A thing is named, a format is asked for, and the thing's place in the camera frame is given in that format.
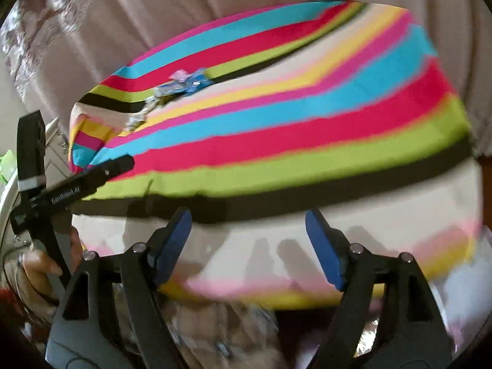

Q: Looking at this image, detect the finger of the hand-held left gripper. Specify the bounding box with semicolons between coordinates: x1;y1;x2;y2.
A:
75;155;135;197

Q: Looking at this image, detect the green cloth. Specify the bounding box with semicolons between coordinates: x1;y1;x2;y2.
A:
0;154;18;185

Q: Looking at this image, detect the blue snack packet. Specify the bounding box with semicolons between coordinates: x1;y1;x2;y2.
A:
184;68;214;95
154;81;189;98

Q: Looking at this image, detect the beige curtain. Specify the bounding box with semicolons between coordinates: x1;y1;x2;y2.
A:
0;0;492;162

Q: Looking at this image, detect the striped multicolour blanket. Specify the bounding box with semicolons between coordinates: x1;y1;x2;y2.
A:
68;0;483;312

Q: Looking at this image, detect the white patterned box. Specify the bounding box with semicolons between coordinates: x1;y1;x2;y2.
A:
45;118;74;185

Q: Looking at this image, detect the silver snack packet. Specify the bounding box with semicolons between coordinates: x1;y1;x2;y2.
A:
124;98;162;131

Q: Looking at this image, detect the person's left hand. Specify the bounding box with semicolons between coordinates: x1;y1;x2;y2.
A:
21;227;83;304

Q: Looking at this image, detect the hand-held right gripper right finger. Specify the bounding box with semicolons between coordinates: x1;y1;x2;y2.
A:
305;208;454;369

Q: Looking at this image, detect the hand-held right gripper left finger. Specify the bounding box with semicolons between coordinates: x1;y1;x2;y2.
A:
45;207;193;369

